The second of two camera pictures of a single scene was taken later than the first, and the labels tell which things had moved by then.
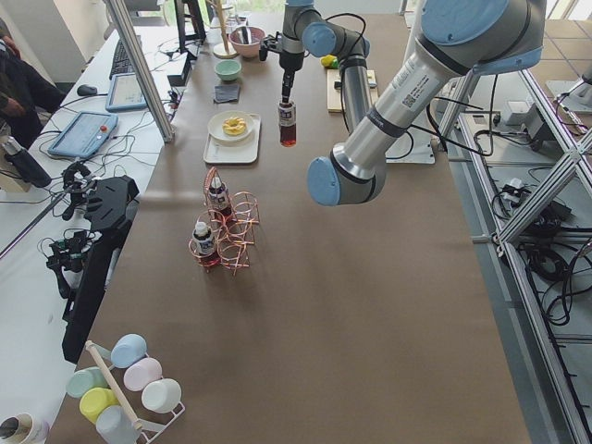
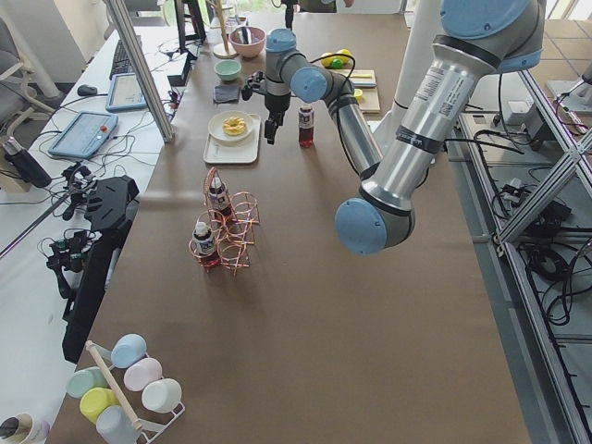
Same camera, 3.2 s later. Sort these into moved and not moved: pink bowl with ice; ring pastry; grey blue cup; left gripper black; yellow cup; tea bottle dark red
Moved: tea bottle dark red; left gripper black
Not moved: grey blue cup; pink bowl with ice; ring pastry; yellow cup
